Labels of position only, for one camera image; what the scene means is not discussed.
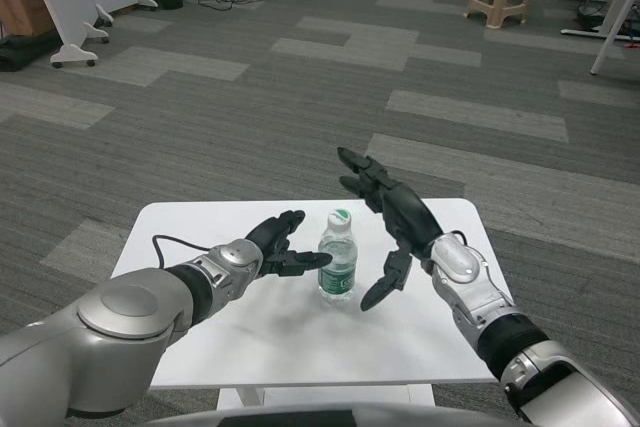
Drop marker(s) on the black bag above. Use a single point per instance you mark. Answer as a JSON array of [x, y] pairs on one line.
[[25, 52]]

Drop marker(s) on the clear water bottle green label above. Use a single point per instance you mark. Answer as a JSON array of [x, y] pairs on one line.
[[339, 257]]

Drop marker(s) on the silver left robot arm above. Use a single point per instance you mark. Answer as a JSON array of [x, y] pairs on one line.
[[100, 327]]

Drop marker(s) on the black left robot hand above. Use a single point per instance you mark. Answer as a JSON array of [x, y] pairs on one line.
[[272, 234]]

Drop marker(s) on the white standing desk frame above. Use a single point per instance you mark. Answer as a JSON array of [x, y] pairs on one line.
[[607, 27]]

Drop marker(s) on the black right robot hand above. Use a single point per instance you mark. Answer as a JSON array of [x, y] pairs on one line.
[[407, 217]]

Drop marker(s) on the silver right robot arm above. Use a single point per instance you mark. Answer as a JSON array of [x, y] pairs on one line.
[[475, 292]]

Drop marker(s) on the brown cardboard box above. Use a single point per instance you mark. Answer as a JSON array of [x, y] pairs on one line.
[[22, 2]]

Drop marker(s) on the silver robot chest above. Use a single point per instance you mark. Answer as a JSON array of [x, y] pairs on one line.
[[300, 419]]

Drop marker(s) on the small white table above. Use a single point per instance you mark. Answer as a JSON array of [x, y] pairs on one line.
[[280, 337]]

